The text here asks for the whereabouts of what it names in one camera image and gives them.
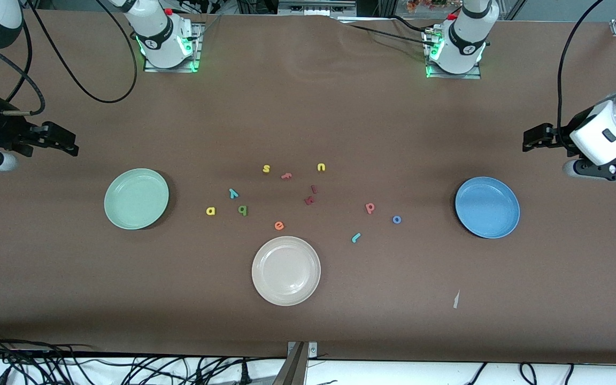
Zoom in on black table cable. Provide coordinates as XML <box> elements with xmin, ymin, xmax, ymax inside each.
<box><xmin>335</xmin><ymin>16</ymin><xmax>440</xmax><ymax>49</ymax></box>

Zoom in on grey metal box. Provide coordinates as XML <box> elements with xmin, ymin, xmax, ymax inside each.
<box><xmin>279</xmin><ymin>0</ymin><xmax>357</xmax><ymax>17</ymax></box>

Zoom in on beige plate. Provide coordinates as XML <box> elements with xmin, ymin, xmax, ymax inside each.
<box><xmin>251</xmin><ymin>236</ymin><xmax>321</xmax><ymax>306</ymax></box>

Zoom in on aluminium profile bar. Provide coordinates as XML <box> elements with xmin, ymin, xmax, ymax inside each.
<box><xmin>273</xmin><ymin>342</ymin><xmax>309</xmax><ymax>385</ymax></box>

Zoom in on blue plate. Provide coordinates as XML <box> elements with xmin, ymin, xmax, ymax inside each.
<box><xmin>455</xmin><ymin>176</ymin><xmax>521</xmax><ymax>239</ymax></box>

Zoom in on metal table edge bracket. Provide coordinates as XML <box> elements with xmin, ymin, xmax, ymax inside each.
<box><xmin>287</xmin><ymin>341</ymin><xmax>318</xmax><ymax>359</ymax></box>

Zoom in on orange artificial flowers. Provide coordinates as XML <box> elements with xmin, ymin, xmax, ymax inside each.
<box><xmin>407</xmin><ymin>0</ymin><xmax>450</xmax><ymax>12</ymax></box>

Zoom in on green plate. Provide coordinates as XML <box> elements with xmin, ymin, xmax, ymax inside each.
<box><xmin>104</xmin><ymin>168</ymin><xmax>170</xmax><ymax>230</ymax></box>

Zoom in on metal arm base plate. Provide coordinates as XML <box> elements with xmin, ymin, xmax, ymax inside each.
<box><xmin>143</xmin><ymin>22</ymin><xmax>202</xmax><ymax>73</ymax></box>
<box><xmin>425</xmin><ymin>29</ymin><xmax>482</xmax><ymax>80</ymax></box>

